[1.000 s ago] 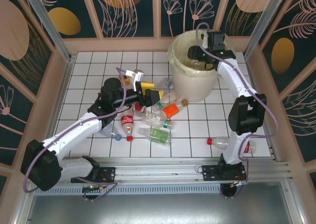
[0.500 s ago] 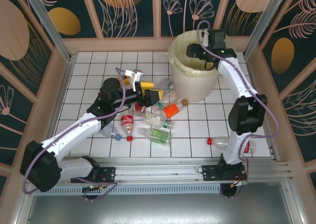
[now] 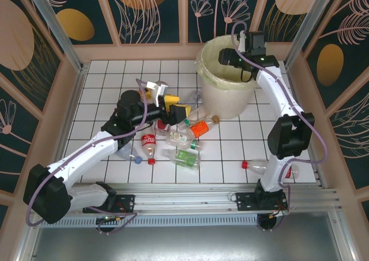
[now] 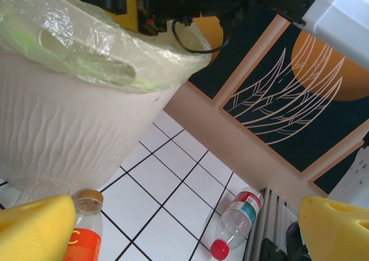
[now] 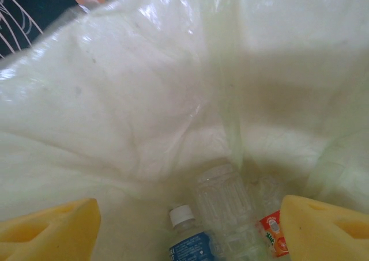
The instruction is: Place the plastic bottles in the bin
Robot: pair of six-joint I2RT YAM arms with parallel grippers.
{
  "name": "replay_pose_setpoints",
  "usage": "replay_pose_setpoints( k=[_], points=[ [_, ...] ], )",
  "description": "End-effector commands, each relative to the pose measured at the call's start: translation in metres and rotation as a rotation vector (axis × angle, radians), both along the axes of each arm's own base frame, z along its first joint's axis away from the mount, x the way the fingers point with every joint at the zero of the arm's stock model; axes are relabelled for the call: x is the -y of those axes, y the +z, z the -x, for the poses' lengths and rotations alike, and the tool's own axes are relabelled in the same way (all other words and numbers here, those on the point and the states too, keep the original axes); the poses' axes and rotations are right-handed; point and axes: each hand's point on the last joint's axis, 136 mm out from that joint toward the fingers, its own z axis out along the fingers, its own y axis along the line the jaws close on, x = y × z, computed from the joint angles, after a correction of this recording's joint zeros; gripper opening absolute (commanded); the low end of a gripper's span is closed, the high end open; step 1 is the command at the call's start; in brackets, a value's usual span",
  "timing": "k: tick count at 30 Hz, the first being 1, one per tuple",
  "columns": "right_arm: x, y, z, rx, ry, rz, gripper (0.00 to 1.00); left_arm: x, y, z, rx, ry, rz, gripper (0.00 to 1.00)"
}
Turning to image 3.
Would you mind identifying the tea bottle red yellow label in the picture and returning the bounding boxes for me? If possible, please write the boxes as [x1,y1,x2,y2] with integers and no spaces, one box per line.
[153,119,171,137]

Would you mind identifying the clear bottle green neck band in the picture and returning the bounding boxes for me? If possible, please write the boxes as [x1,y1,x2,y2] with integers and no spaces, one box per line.
[176,106,214,131]

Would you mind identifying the clear bottle pale blue label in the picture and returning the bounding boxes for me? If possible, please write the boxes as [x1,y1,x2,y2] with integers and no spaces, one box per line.
[183,90,203,108]

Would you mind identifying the clear bottle white leafy label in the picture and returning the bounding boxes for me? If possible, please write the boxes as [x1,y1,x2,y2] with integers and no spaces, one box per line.
[165,130,205,152]

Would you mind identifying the orange label bottle tan cap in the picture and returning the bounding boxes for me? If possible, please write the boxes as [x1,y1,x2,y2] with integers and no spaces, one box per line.
[186,115,221,140]

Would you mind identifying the cola bottle red label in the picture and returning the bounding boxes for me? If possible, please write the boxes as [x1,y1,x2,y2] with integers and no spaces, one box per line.
[140,131,158,165]

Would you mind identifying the water bottle blue cap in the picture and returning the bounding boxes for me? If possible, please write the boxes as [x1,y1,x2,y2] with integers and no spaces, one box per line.
[116,142,143,165]

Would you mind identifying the clear bottle green label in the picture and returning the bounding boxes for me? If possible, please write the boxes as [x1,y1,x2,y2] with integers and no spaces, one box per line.
[161,147,201,172]

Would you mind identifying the clear bottle red cap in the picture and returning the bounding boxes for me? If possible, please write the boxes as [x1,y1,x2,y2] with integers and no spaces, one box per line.
[241,159,301,180]

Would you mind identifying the translucent plastic bin liner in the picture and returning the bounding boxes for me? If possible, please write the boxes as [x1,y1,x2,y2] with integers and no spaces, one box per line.
[195,33,276,89]

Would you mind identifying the cream plastic waste bin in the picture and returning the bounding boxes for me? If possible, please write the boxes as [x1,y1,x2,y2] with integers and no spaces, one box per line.
[195,35,274,120]

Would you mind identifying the grey metal sheet panel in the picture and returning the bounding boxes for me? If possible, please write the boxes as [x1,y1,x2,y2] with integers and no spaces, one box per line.
[16,211,357,261]

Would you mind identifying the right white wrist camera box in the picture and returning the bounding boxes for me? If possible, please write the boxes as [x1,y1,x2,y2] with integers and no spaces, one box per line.
[238,31,249,54]

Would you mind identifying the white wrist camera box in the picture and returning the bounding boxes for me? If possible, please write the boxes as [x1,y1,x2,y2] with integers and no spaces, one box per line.
[145,80,168,107]
[238,31,249,54]

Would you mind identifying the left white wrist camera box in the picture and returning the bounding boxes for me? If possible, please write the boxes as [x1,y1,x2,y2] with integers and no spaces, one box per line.
[145,80,168,107]

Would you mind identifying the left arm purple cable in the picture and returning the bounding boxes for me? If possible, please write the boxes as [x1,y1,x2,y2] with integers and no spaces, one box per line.
[25,78,150,236]

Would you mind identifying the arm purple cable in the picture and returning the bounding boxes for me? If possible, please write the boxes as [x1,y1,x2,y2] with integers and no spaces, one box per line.
[231,21,329,233]
[25,78,150,236]

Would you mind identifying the aluminium side rail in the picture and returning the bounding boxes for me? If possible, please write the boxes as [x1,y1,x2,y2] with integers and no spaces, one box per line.
[284,63,328,190]
[53,63,89,169]

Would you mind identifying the aluminium frame post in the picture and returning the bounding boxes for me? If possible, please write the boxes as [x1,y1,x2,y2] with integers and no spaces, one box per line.
[284,0,333,70]
[24,0,85,72]

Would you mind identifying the aluminium front rail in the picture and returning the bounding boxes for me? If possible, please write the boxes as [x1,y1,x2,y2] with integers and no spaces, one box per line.
[28,182,345,216]

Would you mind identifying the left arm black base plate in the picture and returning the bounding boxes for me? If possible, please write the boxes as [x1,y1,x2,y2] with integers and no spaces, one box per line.
[82,194,136,214]

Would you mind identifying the slotted grey cable duct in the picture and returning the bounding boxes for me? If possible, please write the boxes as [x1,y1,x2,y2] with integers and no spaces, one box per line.
[39,216,260,229]

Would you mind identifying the small connector wire bundle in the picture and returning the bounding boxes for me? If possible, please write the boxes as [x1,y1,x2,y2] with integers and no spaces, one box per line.
[268,207,289,220]
[95,213,129,226]

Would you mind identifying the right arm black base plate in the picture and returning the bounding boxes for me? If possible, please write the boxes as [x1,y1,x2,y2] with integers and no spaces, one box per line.
[235,191,289,213]

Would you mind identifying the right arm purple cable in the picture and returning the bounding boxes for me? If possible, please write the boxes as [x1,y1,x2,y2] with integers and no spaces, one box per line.
[231,21,329,233]

